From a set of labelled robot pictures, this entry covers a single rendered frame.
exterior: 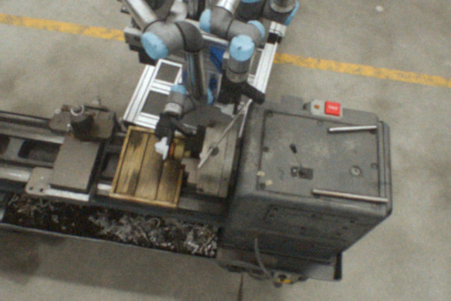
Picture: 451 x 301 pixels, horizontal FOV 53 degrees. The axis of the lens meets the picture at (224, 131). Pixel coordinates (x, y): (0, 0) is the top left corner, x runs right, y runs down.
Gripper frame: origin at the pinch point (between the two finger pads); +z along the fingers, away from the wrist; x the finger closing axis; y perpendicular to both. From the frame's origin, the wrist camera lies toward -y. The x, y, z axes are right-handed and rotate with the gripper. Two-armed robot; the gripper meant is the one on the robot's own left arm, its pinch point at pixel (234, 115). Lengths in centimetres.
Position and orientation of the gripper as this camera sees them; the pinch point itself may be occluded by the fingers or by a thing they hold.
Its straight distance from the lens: 171.3
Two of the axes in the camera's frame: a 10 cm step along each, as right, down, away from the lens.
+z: -1.2, 6.3, 7.7
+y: -9.8, -1.7, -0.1
